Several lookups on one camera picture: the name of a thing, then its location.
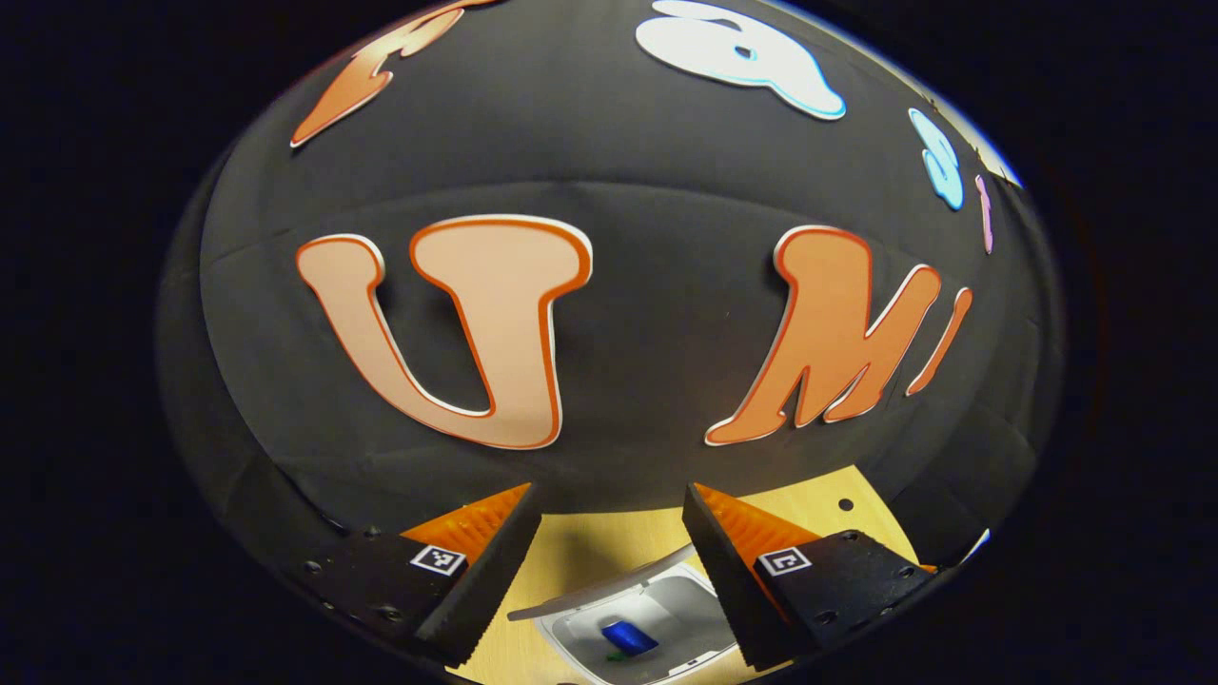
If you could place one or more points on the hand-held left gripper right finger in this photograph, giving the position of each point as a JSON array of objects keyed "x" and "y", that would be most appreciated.
[{"x": 723, "y": 580}]

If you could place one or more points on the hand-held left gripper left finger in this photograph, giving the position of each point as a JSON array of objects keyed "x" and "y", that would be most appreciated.
[{"x": 485, "y": 580}]

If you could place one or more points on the white desktop garbage bin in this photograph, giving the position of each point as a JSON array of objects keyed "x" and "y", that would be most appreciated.
[{"x": 680, "y": 618}]

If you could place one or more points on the wooden desktop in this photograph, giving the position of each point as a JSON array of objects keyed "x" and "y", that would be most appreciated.
[{"x": 590, "y": 552}]

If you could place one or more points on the black backdrop cloth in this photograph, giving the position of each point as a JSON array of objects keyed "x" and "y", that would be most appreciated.
[{"x": 657, "y": 323}]

